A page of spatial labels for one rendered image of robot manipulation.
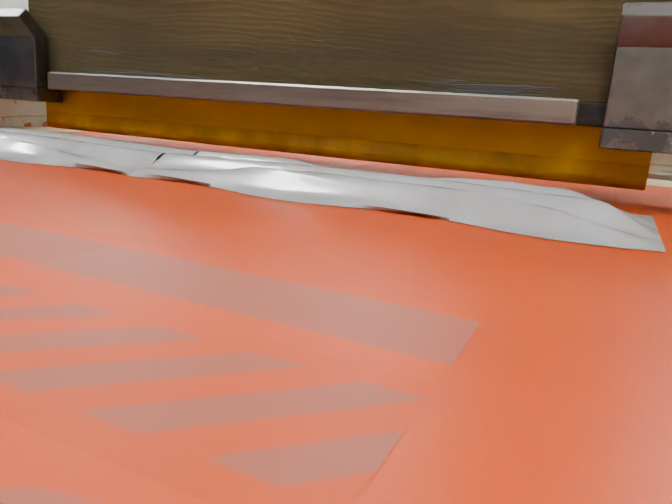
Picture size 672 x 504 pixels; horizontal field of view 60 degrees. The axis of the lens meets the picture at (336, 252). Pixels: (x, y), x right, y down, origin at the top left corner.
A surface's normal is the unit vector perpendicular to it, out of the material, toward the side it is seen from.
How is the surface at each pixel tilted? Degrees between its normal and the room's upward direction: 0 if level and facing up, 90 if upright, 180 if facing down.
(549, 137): 90
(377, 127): 90
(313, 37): 90
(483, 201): 43
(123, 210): 0
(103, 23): 90
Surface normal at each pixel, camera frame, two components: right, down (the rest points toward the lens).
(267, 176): -0.24, -0.54
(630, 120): -0.43, 0.18
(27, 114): 0.90, 0.16
